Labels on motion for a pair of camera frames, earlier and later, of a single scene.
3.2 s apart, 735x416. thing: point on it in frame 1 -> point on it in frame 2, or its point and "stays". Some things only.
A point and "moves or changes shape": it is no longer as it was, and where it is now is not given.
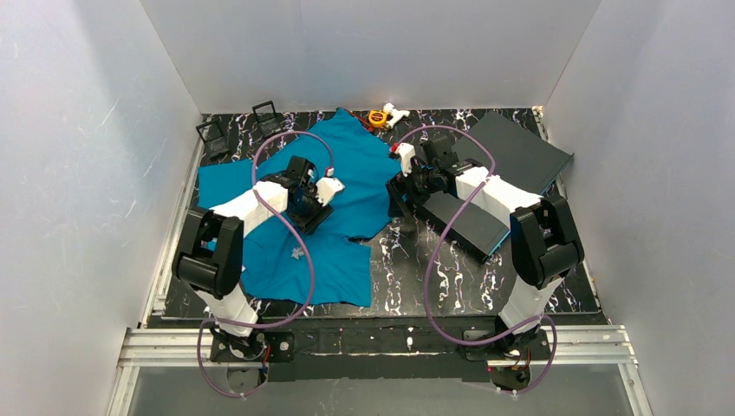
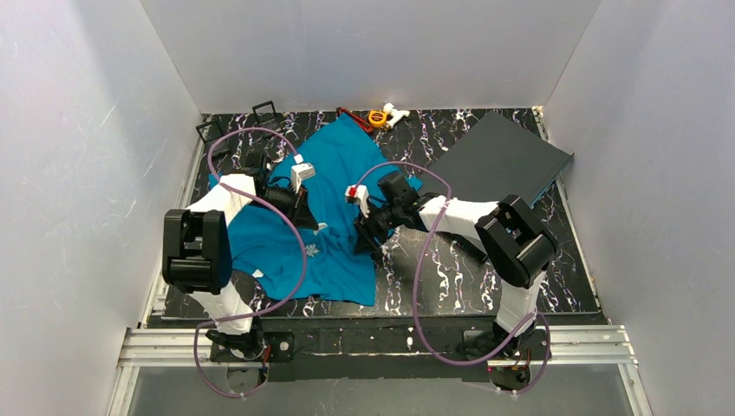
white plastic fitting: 397,113 stays
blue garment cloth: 329,264 moves or changes shape
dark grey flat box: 523,159 stays
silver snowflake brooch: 296,252 -> 311,250
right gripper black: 400,191 -> 367,224
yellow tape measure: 377,118 stays
